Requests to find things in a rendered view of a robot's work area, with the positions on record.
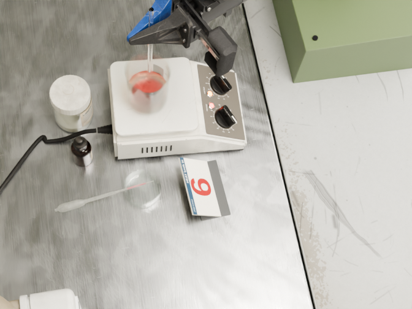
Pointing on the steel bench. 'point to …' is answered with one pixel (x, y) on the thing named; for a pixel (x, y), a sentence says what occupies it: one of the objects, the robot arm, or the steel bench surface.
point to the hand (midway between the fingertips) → (151, 27)
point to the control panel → (237, 131)
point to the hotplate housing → (141, 147)
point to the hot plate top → (179, 124)
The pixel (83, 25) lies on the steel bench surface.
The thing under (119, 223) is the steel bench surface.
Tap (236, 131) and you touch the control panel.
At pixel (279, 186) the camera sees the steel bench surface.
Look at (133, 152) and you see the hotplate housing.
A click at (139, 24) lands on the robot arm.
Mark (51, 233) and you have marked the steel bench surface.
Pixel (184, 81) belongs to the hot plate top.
